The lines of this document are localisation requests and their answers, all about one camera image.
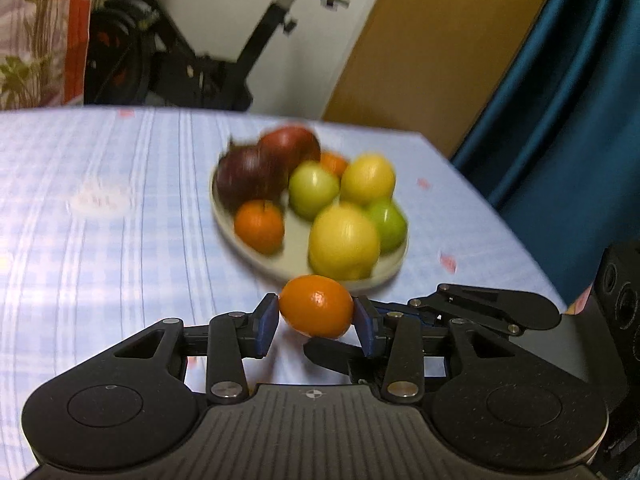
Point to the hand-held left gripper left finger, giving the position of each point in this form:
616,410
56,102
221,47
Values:
266,327

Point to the beige round plate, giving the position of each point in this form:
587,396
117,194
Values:
296,255

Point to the blue curtain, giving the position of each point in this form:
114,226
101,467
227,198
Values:
575,110

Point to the printed backdrop cloth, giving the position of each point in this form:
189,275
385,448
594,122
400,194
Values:
30,35

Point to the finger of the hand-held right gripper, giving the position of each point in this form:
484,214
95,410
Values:
500,307
332,355

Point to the small orange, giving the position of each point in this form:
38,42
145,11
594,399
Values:
259,225
315,307
334,164

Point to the green apple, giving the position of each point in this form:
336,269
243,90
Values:
312,190
391,225

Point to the blue checkered tablecloth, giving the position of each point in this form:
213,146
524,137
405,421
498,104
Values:
125,260

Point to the black exercise bike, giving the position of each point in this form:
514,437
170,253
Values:
125,60

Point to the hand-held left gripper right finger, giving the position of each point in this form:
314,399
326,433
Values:
365,332

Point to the wooden door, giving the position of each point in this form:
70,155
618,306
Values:
425,60

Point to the dark red apple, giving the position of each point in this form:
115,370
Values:
245,175

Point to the yellow lemon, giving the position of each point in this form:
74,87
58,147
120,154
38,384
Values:
342,242
367,180

